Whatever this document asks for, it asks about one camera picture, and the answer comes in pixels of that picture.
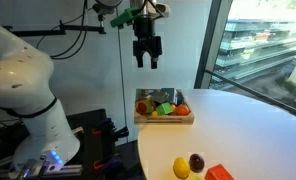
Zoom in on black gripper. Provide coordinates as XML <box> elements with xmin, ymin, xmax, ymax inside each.
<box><xmin>132</xmin><ymin>15</ymin><xmax>163</xmax><ymax>70</ymax></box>

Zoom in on yellow lemon toy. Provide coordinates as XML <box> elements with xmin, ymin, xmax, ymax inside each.
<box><xmin>172</xmin><ymin>156</ymin><xmax>191</xmax><ymax>180</ymax></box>

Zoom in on multicolour toy block with circle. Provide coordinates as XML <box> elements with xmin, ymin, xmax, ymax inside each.
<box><xmin>135</xmin><ymin>96</ymin><xmax>156</xmax><ymax>116</ymax></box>

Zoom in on orange ball toy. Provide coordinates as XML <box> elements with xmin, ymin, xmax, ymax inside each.
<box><xmin>175</xmin><ymin>104</ymin><xmax>191</xmax><ymax>117</ymax></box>

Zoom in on dark purple plum toy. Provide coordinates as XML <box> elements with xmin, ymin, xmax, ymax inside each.
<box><xmin>188</xmin><ymin>153</ymin><xmax>206</xmax><ymax>174</ymax></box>

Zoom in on black white picture cube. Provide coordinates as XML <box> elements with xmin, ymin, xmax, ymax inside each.
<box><xmin>150</xmin><ymin>90</ymin><xmax>169</xmax><ymax>105</ymax></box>

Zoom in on black white square-pattern cube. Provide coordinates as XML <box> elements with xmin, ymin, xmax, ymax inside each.
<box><xmin>161</xmin><ymin>87</ymin><xmax>178</xmax><ymax>105</ymax></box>

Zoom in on green cube block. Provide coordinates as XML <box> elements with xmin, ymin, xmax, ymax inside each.
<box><xmin>155</xmin><ymin>102</ymin><xmax>174</xmax><ymax>116</ymax></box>

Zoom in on blue cube block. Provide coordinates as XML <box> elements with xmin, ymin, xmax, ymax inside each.
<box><xmin>176</xmin><ymin>91</ymin><xmax>186</xmax><ymax>107</ymax></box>

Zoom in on wooden tray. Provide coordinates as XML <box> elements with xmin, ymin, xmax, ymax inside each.
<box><xmin>133</xmin><ymin>88</ymin><xmax>195</xmax><ymax>126</ymax></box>

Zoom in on black equipment cart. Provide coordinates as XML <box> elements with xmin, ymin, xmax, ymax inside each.
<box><xmin>0</xmin><ymin>108</ymin><xmax>146</xmax><ymax>180</ymax></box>

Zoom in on glass office building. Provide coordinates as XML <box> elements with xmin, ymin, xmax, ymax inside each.
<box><xmin>210</xmin><ymin>17</ymin><xmax>296</xmax><ymax>85</ymax></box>

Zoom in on dark window railing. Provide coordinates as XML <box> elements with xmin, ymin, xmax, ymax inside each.
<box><xmin>205</xmin><ymin>69</ymin><xmax>296</xmax><ymax>122</ymax></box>

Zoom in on red foam cube block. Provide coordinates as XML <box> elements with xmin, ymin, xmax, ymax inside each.
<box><xmin>204</xmin><ymin>163</ymin><xmax>235</xmax><ymax>180</ymax></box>

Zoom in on thin black hanging cable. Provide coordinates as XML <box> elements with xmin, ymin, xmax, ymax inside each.
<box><xmin>115</xmin><ymin>6</ymin><xmax>129</xmax><ymax>134</ymax></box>

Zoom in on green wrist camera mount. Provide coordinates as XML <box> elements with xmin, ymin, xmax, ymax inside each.
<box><xmin>110</xmin><ymin>7</ymin><xmax>144</xmax><ymax>30</ymax></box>

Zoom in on dark window frame post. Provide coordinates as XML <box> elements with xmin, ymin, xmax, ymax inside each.
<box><xmin>193</xmin><ymin>0</ymin><xmax>234</xmax><ymax>90</ymax></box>

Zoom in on small black mounted camera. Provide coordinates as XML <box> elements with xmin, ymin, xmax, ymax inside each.
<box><xmin>92</xmin><ymin>0</ymin><xmax>115</xmax><ymax>22</ymax></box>

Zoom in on black clamp with orange handle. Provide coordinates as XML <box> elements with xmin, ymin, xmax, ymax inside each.
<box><xmin>91</xmin><ymin>117</ymin><xmax>130</xmax><ymax>145</ymax></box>
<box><xmin>93</xmin><ymin>153</ymin><xmax>123</xmax><ymax>173</ymax></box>

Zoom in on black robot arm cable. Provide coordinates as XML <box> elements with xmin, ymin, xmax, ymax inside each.
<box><xmin>36</xmin><ymin>0</ymin><xmax>89</xmax><ymax>61</ymax></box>

